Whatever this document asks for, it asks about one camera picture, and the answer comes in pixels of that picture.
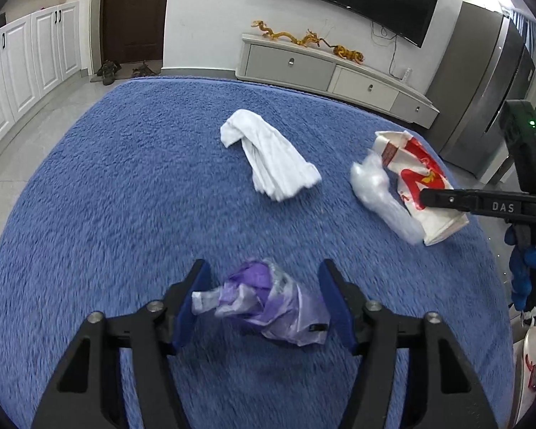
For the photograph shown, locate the red white paper cup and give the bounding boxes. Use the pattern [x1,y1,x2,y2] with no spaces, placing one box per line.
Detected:
[373,131,468,246]

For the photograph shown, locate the white lower cabinet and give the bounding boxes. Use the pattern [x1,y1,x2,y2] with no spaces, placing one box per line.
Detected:
[0,2,82,142]

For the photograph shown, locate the white router on cabinet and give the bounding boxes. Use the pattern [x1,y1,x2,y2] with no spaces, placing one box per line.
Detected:
[401,68,412,83]

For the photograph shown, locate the blue sleeved right forearm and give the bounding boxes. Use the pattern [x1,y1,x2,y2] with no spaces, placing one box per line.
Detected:
[505,225,536,312]

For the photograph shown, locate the white tissue wad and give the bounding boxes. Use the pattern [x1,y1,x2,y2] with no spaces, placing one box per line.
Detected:
[219,109,321,202]

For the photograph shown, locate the clear plastic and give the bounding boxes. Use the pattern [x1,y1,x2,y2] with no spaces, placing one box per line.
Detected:
[349,150,425,245]

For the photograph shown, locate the golden dragon ornament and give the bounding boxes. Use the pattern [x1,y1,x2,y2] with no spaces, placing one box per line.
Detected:
[250,19,365,64]

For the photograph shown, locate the purple snack bag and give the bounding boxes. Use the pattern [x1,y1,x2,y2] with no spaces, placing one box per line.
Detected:
[192,258,330,347]

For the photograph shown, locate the white low tv cabinet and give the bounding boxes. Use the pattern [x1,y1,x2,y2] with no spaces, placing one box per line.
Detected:
[235,34,438,129]

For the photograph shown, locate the pair of brown shoes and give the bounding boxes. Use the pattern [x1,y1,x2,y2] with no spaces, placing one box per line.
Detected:
[96,60,122,86]

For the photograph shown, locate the dark brown entrance door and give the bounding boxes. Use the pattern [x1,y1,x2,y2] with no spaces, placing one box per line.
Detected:
[100,0,166,64]

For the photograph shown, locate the blue fuzzy table cloth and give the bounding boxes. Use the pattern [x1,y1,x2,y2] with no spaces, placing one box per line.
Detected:
[0,79,514,428]

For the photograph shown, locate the grey steel refrigerator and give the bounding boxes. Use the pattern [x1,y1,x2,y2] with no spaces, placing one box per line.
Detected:
[426,2,535,177]

